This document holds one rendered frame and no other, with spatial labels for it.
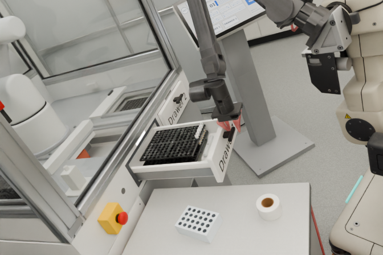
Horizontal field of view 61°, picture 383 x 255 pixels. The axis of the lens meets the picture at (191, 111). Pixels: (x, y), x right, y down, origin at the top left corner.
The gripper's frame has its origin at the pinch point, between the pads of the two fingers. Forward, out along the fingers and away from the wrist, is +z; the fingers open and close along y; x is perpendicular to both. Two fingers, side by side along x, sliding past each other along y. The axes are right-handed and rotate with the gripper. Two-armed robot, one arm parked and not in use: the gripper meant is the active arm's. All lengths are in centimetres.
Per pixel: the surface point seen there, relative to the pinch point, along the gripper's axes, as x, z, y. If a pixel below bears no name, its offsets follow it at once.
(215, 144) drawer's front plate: 10.5, -2.9, 3.7
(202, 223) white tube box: 31.2, 10.7, 7.9
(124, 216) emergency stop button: 35.6, 1.6, 30.1
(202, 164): 15.5, 0.8, 8.5
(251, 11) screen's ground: -99, -11, 5
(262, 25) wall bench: -290, 63, 40
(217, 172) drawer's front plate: 17.4, 3.3, 3.6
